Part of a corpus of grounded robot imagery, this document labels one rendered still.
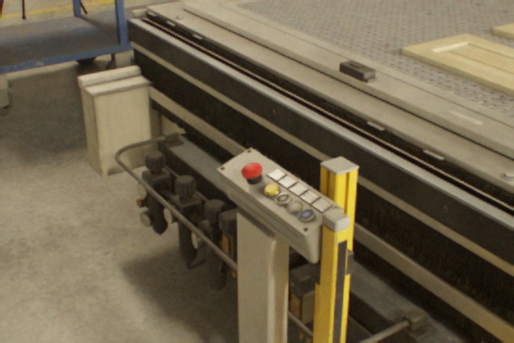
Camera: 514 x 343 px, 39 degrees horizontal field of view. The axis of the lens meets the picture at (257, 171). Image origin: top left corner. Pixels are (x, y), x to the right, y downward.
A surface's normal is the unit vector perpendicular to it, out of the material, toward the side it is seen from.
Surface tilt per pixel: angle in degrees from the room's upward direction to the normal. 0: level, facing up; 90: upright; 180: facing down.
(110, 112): 90
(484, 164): 0
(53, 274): 0
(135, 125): 90
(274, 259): 90
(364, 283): 0
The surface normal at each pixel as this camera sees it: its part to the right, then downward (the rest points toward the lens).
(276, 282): 0.55, 0.38
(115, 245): 0.00, -0.89
